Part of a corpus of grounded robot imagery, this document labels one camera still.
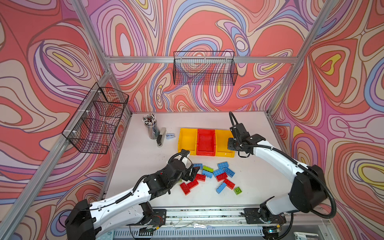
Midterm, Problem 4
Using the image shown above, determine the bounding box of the small green brick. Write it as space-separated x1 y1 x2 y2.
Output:
234 187 242 195

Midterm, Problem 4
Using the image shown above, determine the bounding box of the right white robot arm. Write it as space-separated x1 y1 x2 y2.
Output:
228 123 337 220

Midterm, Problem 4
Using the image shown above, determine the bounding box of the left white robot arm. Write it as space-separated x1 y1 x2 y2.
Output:
65 149 197 240

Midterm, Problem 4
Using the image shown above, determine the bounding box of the red brick on side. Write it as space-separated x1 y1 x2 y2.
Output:
195 174 206 182

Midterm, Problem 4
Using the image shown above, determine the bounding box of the red long brick diagonal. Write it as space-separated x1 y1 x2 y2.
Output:
187 180 199 190

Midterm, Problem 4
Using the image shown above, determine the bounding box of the right yellow bin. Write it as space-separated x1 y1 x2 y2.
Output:
215 130 235 158

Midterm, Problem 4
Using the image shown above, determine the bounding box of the yellow bin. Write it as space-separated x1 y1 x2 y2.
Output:
178 128 198 156
215 130 235 158

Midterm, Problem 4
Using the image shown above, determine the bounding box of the red long brick bottom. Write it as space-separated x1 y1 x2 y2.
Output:
180 183 191 195

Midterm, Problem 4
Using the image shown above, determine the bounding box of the red middle bin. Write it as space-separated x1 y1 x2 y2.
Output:
196 129 216 157

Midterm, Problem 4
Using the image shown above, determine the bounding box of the red brick centre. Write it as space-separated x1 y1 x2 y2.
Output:
216 173 228 182

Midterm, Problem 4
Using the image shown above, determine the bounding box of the blue brick bottom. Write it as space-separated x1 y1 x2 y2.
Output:
216 183 227 194

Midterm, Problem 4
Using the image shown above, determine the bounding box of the left yellow bin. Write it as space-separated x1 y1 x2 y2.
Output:
178 128 198 156

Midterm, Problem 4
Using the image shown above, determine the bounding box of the small blue stapler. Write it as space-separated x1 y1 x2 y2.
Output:
166 133 175 140

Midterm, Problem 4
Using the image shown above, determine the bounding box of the grey stapler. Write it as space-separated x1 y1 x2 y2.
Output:
156 128 167 148

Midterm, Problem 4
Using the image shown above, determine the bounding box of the red studded brick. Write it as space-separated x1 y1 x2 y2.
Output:
224 179 235 190

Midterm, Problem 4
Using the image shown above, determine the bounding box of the cup of pencils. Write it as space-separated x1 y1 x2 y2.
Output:
143 114 160 140

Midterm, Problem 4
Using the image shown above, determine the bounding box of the white device bottom right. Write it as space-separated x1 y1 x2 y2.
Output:
294 232 320 240

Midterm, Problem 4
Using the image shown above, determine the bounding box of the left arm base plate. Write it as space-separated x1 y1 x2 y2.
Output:
133 209 167 227

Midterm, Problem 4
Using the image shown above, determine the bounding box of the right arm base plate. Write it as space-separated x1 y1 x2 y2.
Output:
240 208 287 225

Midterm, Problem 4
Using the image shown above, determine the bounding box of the back wire basket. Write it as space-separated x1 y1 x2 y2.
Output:
173 50 238 86

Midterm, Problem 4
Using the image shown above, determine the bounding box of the wire basket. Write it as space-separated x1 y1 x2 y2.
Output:
173 50 238 86
62 83 129 155

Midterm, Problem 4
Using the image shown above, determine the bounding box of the left wire basket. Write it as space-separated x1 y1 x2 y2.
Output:
62 83 129 155

